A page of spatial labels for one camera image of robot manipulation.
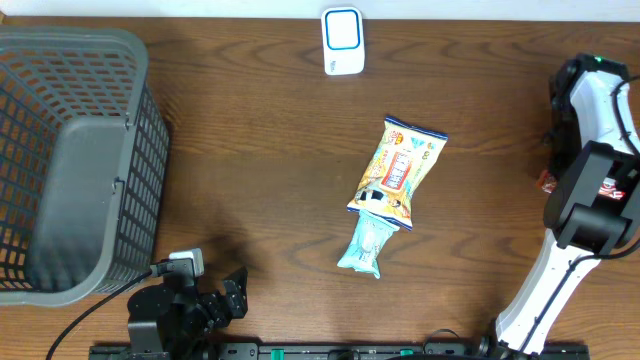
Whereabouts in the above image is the light teal snack packet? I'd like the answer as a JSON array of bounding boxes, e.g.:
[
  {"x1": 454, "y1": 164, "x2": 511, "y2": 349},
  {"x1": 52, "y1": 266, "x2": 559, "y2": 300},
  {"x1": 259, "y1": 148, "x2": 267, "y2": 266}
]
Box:
[{"x1": 337, "y1": 210, "x2": 399, "y2": 279}]

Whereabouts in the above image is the yellow snack bag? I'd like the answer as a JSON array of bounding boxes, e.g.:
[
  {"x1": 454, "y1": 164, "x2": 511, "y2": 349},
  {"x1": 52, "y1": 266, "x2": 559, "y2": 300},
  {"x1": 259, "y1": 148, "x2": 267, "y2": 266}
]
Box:
[{"x1": 347, "y1": 116, "x2": 448, "y2": 230}]

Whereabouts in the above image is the red chocolate bar wrapper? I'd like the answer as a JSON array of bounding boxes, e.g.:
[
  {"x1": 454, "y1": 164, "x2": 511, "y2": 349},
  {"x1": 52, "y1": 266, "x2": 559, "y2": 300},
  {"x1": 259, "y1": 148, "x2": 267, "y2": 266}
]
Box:
[{"x1": 536, "y1": 170, "x2": 626, "y2": 200}]

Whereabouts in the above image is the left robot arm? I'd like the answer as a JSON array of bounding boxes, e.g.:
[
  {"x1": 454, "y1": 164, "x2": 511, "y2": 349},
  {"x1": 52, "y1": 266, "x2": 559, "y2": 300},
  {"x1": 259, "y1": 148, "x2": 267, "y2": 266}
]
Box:
[{"x1": 127, "y1": 262, "x2": 248, "y2": 360}]

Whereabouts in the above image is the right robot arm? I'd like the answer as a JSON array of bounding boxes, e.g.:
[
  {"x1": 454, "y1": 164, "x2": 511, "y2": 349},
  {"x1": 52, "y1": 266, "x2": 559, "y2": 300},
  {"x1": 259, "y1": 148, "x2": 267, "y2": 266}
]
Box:
[{"x1": 478, "y1": 53, "x2": 639, "y2": 359}]

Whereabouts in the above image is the white barcode scanner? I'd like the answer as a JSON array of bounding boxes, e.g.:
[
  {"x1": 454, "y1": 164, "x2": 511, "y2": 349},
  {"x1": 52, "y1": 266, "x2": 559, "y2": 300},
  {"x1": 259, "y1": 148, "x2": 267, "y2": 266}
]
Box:
[{"x1": 321, "y1": 7, "x2": 366, "y2": 76}]

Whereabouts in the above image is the gray plastic basket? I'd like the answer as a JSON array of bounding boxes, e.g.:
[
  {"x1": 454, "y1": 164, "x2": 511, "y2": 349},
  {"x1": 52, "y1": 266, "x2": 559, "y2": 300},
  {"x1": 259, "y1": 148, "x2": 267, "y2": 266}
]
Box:
[{"x1": 1, "y1": 26, "x2": 170, "y2": 307}]

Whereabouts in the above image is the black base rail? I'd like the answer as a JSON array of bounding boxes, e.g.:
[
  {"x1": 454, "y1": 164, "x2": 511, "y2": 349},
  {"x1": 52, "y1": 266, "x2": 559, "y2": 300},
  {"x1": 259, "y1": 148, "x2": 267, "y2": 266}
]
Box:
[{"x1": 88, "y1": 342, "x2": 591, "y2": 360}]

